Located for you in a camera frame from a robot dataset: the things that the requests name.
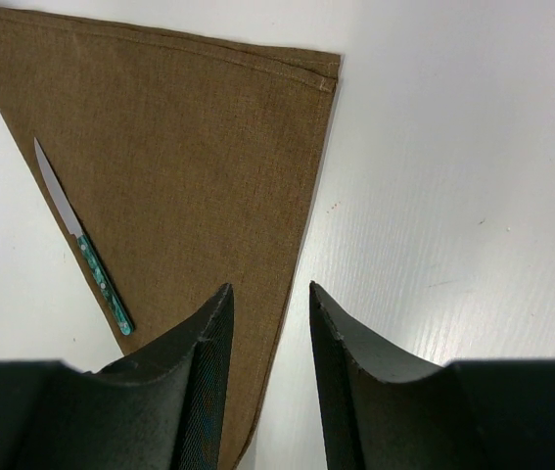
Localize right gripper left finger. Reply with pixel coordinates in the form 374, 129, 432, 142
16, 284, 234, 469

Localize knife with teal handle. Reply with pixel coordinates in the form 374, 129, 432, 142
33, 137, 134, 336

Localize brown cloth napkin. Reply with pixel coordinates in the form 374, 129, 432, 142
0, 7, 341, 469

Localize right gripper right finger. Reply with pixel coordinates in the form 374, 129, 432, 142
309, 283, 488, 469

